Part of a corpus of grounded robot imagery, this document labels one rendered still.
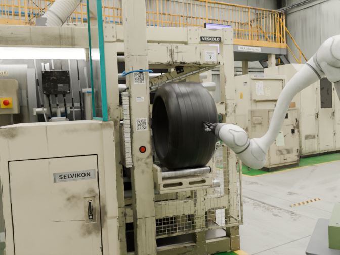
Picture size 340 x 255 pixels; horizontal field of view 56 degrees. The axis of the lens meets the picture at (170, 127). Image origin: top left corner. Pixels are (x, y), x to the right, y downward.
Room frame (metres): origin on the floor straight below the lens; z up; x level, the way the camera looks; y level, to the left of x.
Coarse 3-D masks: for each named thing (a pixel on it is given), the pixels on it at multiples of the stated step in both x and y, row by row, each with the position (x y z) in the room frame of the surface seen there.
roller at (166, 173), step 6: (186, 168) 2.05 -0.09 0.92; (192, 168) 2.06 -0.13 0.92; (198, 168) 2.07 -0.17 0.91; (204, 168) 2.08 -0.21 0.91; (210, 168) 2.09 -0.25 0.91; (162, 174) 1.99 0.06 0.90; (168, 174) 2.00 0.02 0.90; (174, 174) 2.01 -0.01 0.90; (180, 174) 2.03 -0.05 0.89; (186, 174) 2.04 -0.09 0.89; (192, 174) 2.06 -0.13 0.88
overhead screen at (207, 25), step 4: (204, 24) 5.99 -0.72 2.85; (208, 24) 5.99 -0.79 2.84; (212, 24) 6.04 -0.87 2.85; (216, 24) 6.07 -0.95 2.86; (220, 24) 6.12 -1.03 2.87; (212, 28) 6.03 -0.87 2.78; (216, 28) 6.07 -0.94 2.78; (220, 28) 6.12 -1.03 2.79; (212, 44) 6.03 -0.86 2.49; (216, 44) 6.07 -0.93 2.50
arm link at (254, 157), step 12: (300, 72) 1.49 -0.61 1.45; (312, 72) 1.46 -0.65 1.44; (288, 84) 1.51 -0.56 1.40; (300, 84) 1.48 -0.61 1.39; (288, 96) 1.51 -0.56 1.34; (276, 108) 1.55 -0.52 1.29; (276, 120) 1.55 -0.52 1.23; (276, 132) 1.57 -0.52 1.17; (252, 144) 1.59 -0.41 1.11; (264, 144) 1.59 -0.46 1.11; (240, 156) 1.60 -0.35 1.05; (252, 156) 1.58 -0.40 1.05; (264, 156) 1.60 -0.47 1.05; (252, 168) 1.63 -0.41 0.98
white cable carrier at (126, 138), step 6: (126, 96) 2.02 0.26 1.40; (126, 102) 2.02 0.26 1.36; (126, 108) 2.02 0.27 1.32; (126, 114) 2.04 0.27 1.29; (126, 120) 2.02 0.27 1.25; (126, 126) 2.02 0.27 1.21; (126, 132) 2.05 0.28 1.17; (126, 138) 2.02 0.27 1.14; (126, 144) 2.02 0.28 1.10; (126, 150) 2.02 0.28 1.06; (126, 156) 2.02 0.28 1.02; (126, 162) 2.01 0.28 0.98; (132, 162) 2.05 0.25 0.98
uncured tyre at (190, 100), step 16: (160, 96) 2.11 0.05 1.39; (176, 96) 1.96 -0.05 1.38; (192, 96) 1.98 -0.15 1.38; (208, 96) 2.02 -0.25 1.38; (160, 112) 2.43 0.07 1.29; (176, 112) 1.92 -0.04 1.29; (192, 112) 1.92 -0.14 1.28; (208, 112) 1.95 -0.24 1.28; (160, 128) 2.45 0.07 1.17; (176, 128) 1.91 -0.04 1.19; (192, 128) 1.91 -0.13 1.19; (160, 144) 2.40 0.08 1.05; (176, 144) 1.92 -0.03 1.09; (192, 144) 1.93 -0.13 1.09; (208, 144) 1.96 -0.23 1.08; (160, 160) 2.20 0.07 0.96; (176, 160) 1.98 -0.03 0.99; (192, 160) 2.00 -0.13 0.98; (208, 160) 2.05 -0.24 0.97
